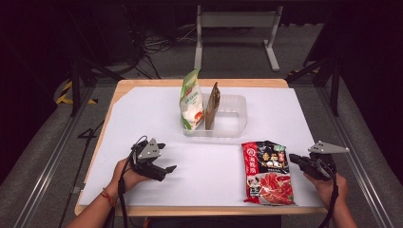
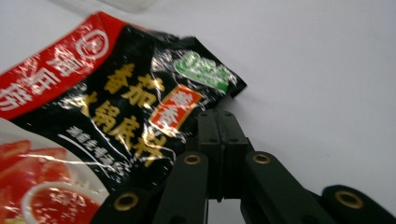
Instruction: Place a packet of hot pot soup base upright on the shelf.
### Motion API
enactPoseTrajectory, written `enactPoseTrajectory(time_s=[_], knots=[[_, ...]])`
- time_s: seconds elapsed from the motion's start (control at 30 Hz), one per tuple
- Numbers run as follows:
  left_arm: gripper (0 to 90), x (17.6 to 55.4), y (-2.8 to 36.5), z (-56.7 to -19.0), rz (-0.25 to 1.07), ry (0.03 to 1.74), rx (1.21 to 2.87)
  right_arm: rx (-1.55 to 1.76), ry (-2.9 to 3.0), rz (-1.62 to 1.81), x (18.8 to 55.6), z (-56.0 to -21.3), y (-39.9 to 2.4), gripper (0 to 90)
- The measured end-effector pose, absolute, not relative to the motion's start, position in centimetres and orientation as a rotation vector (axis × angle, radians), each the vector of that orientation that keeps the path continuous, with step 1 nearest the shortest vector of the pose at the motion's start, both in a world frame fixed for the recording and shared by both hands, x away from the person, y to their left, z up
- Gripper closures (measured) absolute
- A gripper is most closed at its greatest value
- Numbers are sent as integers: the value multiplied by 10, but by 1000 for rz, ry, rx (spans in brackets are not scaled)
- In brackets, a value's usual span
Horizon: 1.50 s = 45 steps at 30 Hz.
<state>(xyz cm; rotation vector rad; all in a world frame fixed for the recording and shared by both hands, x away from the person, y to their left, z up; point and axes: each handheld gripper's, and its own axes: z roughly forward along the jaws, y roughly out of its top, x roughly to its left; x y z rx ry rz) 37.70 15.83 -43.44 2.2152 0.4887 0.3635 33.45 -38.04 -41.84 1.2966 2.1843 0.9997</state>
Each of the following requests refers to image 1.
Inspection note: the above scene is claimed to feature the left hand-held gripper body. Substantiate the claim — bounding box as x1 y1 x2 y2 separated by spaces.
130 138 168 182

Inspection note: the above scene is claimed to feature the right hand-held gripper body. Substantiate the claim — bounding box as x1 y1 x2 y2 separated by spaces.
298 140 351 182

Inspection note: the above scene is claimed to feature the red and black packet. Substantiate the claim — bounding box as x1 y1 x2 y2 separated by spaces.
240 140 296 206

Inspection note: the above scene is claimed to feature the white and green packet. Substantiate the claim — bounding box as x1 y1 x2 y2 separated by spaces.
179 68 204 131

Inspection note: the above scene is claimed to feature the gold foil packet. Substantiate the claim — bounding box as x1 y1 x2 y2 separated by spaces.
204 82 221 131

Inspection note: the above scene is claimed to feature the clear plastic container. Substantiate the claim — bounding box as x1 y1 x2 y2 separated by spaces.
181 92 248 138

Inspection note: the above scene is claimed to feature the person's right hand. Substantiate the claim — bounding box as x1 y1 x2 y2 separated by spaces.
303 171 349 211

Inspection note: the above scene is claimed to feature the person's left hand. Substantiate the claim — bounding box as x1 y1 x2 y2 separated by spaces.
106 158 150 196

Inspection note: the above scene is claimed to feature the white paper sheet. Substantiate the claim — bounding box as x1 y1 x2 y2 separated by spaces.
79 85 322 208

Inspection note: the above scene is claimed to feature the black metal stand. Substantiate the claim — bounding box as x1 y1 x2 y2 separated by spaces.
286 56 342 118
67 56 125 118

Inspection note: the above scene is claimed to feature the white metal stand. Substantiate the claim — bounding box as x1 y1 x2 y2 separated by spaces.
193 5 284 72

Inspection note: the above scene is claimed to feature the aluminium rail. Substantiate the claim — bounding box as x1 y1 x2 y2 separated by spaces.
13 85 96 228
317 85 395 228

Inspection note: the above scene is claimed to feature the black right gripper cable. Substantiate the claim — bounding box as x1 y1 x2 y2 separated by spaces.
317 160 340 228

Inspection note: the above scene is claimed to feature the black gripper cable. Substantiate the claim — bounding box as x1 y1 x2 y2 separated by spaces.
317 160 340 228
117 135 148 228

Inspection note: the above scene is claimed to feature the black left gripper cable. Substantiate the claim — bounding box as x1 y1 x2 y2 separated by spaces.
117 135 148 228

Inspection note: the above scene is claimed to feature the red string bracelet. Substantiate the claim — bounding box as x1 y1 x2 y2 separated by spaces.
100 187 118 208

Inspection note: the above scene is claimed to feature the bundle of floor cables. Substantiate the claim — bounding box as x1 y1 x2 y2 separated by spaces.
125 27 198 80

